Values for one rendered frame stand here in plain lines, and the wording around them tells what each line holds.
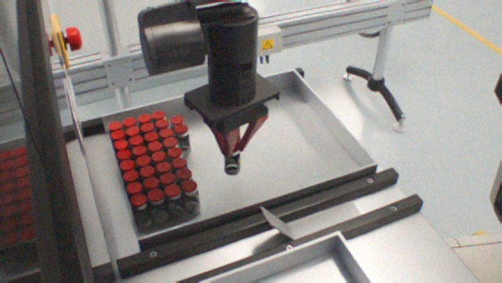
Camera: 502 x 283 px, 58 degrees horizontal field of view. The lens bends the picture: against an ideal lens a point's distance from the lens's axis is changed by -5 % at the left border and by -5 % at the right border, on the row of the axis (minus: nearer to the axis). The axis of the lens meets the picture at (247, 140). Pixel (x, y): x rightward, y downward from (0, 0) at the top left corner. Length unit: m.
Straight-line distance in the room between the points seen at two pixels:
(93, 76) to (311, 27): 0.83
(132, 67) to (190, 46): 1.18
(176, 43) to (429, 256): 0.40
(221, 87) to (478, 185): 1.66
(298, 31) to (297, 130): 1.11
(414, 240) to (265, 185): 0.21
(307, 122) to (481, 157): 1.53
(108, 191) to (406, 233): 0.41
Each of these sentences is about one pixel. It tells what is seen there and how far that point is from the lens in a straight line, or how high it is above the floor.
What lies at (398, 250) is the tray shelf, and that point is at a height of 0.88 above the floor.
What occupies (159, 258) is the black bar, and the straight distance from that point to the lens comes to 0.59.
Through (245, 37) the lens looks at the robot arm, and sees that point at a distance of 0.51.
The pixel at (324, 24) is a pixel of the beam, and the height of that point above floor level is 0.51.
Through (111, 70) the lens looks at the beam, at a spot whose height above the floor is 0.51.
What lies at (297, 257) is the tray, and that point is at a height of 0.90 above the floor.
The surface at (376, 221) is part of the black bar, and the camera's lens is 0.63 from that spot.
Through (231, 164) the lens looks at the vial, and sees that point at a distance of 0.64.
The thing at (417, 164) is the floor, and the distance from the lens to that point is 2.09.
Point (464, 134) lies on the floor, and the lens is 2.33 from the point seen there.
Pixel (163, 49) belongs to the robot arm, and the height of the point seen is 1.13.
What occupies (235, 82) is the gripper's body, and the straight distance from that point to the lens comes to 0.53.
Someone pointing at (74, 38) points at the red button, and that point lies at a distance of 0.81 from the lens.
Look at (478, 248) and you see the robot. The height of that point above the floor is 0.28.
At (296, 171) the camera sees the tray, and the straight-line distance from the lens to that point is 0.70.
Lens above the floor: 1.37
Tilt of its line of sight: 42 degrees down
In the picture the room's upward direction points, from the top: straight up
